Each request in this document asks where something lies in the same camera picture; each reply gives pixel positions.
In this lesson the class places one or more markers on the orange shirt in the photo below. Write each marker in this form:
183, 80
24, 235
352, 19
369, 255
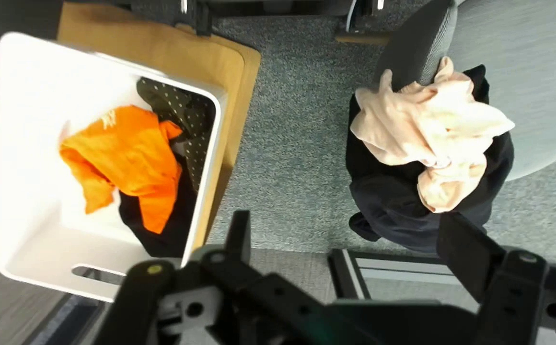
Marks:
131, 153

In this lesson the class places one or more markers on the white plastic storage bin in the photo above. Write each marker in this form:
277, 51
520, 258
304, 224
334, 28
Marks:
35, 95

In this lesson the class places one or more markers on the aluminium frame rail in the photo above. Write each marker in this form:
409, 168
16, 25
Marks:
348, 274

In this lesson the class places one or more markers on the dark green dotted garment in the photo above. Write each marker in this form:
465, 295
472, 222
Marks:
189, 107

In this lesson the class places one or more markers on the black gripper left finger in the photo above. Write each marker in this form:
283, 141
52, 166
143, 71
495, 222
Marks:
164, 299

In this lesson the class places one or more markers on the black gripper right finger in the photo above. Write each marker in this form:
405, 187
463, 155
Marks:
515, 287

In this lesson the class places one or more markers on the black jacket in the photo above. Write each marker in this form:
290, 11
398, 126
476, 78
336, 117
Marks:
386, 203

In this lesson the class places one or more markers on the peach shirt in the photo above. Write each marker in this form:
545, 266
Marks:
432, 126

